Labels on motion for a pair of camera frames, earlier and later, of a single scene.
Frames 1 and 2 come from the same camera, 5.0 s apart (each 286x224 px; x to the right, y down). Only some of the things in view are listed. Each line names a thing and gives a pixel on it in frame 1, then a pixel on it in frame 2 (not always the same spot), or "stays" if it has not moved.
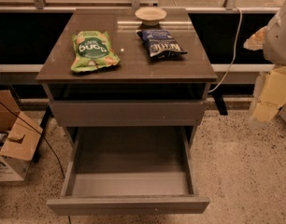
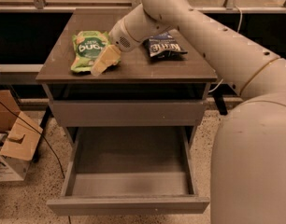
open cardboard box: [16, 139] stays
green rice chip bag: [92, 49] stays
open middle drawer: [128, 170] stays
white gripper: [279, 41] → [121, 36]
